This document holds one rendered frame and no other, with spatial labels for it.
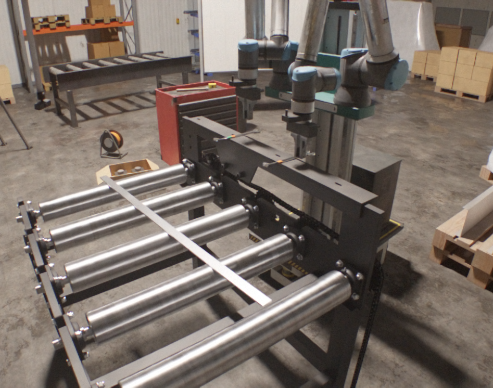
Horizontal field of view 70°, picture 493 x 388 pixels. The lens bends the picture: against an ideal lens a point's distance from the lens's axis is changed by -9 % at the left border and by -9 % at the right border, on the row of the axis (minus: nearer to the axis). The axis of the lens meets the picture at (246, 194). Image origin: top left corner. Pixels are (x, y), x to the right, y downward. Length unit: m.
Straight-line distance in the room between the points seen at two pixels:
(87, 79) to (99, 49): 4.11
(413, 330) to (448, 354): 0.25
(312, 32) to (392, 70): 0.39
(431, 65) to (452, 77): 1.72
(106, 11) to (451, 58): 8.32
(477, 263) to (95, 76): 5.70
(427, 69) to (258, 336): 10.60
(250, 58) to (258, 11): 0.48
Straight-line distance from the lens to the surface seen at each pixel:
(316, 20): 1.64
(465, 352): 2.55
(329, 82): 1.52
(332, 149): 2.35
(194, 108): 3.78
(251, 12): 2.13
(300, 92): 1.45
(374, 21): 1.70
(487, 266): 2.96
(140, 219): 1.77
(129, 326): 1.25
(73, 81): 6.41
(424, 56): 11.39
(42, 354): 2.50
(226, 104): 3.95
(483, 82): 9.47
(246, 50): 1.70
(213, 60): 6.15
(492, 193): 3.31
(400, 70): 1.80
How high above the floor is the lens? 1.75
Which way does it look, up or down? 27 degrees down
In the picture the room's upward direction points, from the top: straight up
